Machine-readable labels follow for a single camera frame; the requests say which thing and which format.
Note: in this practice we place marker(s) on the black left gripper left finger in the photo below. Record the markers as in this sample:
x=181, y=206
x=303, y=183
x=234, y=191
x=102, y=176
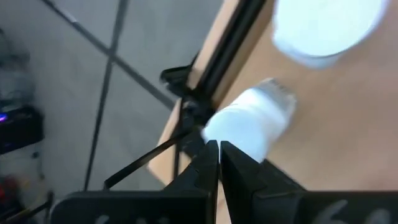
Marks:
x=205, y=174

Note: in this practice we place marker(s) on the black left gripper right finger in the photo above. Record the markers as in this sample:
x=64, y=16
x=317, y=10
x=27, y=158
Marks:
x=245, y=177

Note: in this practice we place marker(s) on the white melatonin bottle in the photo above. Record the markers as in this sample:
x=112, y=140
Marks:
x=326, y=25
x=248, y=121

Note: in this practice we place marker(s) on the black electronic box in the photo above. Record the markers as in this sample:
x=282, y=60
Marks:
x=21, y=130

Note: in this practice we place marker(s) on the black aluminium table frame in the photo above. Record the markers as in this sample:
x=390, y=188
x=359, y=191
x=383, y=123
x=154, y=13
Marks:
x=230, y=40

